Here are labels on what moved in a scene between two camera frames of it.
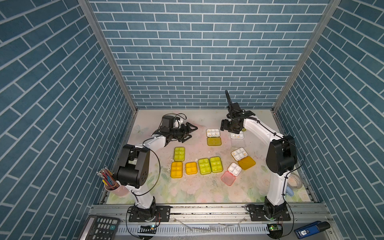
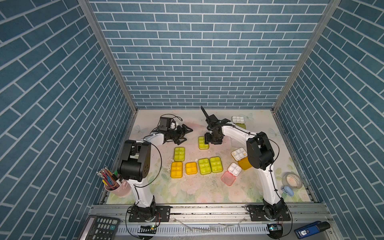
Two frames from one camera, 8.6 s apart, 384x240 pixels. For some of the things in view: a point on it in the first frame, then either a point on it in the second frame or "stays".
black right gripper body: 226,126 -> 212,139
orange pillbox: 176,169 stays
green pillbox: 204,166 stays
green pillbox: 216,165 stays
